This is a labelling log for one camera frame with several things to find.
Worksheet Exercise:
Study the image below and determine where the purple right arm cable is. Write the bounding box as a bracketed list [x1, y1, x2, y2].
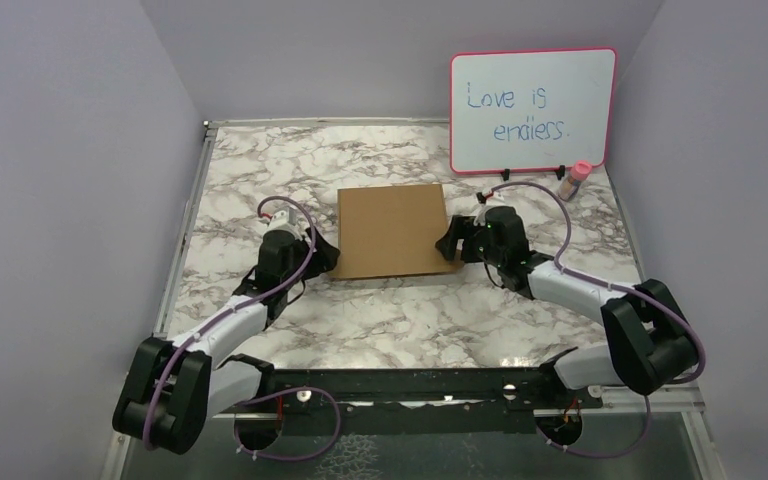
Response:
[479, 182, 707, 460]

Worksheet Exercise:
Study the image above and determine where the aluminium front frame rail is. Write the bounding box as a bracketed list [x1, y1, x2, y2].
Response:
[102, 368, 725, 479]

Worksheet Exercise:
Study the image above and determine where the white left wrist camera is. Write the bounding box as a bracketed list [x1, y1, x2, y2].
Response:
[266, 208, 302, 238]

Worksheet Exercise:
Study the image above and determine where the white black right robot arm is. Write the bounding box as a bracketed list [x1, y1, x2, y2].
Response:
[435, 206, 705, 407]

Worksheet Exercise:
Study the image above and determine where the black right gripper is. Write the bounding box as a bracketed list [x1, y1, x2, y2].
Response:
[436, 213, 506, 268]

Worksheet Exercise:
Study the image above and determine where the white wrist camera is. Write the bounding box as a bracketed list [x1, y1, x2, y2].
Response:
[266, 208, 302, 238]
[473, 195, 506, 226]

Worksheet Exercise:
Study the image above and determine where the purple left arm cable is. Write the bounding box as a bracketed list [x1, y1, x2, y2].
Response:
[142, 195, 344, 464]

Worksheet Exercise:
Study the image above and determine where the pink framed whiteboard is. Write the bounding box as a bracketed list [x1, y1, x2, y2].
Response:
[449, 47, 618, 175]

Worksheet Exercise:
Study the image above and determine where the brown cardboard box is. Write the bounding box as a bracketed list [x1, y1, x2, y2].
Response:
[330, 184, 463, 280]

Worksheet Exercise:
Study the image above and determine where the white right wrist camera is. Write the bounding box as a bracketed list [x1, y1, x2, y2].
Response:
[473, 195, 506, 226]

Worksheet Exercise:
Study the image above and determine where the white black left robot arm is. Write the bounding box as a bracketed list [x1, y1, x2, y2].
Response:
[112, 227, 340, 454]

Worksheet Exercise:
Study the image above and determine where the pink lidded marker jar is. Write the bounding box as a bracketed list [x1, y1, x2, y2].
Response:
[557, 161, 593, 201]

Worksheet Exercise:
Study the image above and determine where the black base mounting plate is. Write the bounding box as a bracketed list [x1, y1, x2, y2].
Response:
[205, 365, 603, 439]

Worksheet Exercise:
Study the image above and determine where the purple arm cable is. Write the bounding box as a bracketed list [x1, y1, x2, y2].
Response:
[142, 195, 344, 464]
[479, 182, 707, 460]

